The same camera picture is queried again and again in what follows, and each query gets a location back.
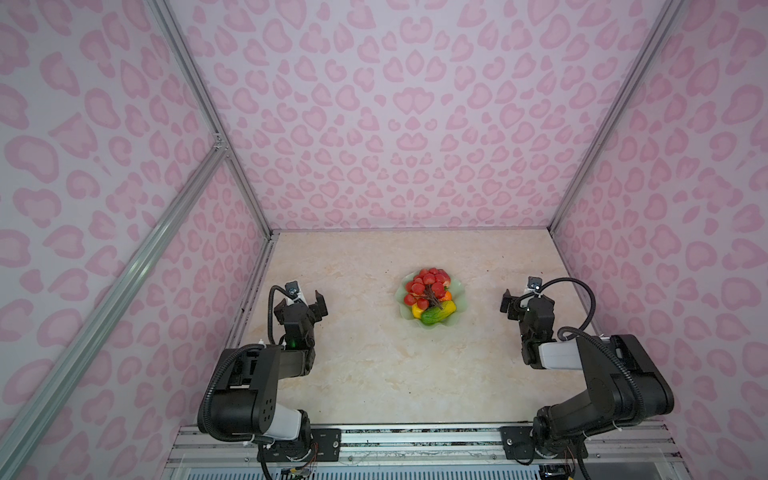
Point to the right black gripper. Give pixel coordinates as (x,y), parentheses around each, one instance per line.
(513,312)

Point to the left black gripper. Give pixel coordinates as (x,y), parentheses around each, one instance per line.
(316,310)

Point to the green yellow fake mango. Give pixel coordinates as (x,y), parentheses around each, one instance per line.
(438,313)

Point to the red cherry tomato bunch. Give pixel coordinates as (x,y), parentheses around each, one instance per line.
(426,288)

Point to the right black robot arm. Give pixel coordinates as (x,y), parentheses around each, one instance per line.
(623,386)

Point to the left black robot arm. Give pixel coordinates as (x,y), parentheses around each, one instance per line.
(240,401)

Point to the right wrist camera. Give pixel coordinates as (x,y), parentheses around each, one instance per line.
(534,284)

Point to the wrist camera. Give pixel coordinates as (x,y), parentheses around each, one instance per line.
(292,289)
(534,284)

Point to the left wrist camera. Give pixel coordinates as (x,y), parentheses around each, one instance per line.
(292,289)

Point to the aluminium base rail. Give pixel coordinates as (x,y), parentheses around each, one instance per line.
(434,451)

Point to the aluminium frame diagonal bar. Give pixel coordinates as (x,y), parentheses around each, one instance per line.
(38,414)

